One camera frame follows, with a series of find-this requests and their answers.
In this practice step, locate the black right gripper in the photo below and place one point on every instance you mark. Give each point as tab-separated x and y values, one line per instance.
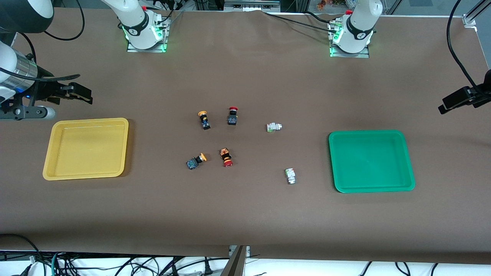
46	90

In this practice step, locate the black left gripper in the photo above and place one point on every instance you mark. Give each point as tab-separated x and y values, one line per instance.
476	93

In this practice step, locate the yellow push button blue base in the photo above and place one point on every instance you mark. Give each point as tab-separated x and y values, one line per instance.
205	120
193	163

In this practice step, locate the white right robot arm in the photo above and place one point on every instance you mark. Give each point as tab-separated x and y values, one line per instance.
134	19

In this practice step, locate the yellow plastic tray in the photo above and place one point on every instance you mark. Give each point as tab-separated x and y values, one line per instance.
86	149

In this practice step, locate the green plastic tray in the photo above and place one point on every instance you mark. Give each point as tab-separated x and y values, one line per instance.
370	161

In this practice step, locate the red push button black base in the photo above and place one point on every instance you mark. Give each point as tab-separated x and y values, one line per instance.
232	118

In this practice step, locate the red push button orange base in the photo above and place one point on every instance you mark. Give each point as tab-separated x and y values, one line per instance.
226	157

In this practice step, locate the brown table cover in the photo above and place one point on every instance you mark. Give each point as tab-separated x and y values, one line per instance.
245	76

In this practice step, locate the grey metal device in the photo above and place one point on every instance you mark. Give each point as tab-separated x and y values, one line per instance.
249	5

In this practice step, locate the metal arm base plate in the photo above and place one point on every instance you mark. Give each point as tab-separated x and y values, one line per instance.
132	49
335	55

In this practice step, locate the aluminium corner bracket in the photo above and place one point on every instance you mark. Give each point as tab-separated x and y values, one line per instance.
468	20

